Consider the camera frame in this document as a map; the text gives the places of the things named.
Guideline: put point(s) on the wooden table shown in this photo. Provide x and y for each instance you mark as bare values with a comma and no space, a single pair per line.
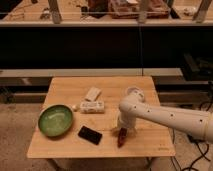
150,140

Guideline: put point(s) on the green bowl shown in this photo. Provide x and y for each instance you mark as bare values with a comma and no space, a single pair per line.
55,120

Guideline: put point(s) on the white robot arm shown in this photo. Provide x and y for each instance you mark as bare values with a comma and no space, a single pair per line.
198,124

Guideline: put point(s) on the white snack packet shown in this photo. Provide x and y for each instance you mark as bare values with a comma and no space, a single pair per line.
92,107

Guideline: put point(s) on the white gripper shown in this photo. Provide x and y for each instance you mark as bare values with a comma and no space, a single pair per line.
126,121

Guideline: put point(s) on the tan wrapped bar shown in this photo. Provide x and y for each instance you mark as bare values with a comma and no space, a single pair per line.
92,94

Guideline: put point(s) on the black rectangular pouch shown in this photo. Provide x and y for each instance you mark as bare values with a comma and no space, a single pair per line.
90,135

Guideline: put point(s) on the background workbench shelf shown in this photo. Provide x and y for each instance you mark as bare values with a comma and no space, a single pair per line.
103,13

